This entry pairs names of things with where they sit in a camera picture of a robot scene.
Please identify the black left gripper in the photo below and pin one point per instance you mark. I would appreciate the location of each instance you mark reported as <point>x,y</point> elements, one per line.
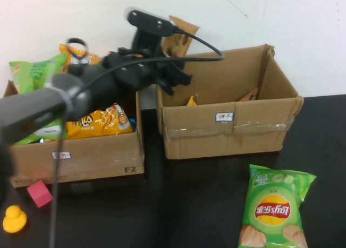
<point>132,72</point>

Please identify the pale green Lay's chips bag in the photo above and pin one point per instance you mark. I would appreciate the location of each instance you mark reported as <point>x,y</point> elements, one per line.
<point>32,72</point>

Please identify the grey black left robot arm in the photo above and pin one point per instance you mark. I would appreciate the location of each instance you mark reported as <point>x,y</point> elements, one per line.
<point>29,110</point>

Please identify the small yellow snack packet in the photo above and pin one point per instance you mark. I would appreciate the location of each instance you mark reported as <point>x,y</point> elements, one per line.
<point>192,101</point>

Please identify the brown snack bag fruit print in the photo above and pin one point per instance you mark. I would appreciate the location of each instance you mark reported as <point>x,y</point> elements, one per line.
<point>179,40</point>

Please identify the blue snack bag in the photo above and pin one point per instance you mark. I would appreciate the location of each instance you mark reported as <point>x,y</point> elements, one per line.
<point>132,123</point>

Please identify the small brown snack packet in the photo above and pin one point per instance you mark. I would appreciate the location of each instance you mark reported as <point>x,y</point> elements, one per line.
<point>250,95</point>

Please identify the orange fries snack bag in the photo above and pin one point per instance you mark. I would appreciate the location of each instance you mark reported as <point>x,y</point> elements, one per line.
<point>105,121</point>

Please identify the orange snack bag upright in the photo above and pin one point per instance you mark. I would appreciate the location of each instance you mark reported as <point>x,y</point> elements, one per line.
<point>86,57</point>

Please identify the green white snack bag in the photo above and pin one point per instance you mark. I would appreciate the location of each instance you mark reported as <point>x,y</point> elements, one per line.
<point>46,131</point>

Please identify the white label red handwriting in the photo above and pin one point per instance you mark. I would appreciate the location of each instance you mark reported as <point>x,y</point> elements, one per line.
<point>224,116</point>

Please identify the brown cardboard box clear tape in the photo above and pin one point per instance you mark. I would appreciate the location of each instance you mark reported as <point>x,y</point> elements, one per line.
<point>216,140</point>

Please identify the clear packing tape strip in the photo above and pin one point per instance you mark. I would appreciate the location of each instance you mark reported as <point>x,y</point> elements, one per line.
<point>243,129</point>

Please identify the brown cardboard box F2 print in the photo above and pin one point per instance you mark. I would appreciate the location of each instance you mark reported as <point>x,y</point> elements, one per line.
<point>89,156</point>

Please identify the white label smudged red writing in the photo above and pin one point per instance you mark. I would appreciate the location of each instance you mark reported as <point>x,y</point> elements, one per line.
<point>61,155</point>

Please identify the green cucumber Lay's chips bag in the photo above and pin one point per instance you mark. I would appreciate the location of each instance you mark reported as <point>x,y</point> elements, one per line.
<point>273,204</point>

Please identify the pink foam cube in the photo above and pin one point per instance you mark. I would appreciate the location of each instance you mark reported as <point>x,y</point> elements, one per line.
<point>39,193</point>

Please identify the yellow rubber duck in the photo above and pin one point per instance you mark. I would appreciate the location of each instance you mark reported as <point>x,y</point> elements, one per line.
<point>14,219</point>

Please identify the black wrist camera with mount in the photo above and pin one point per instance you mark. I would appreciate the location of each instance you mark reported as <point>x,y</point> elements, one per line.
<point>147,23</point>

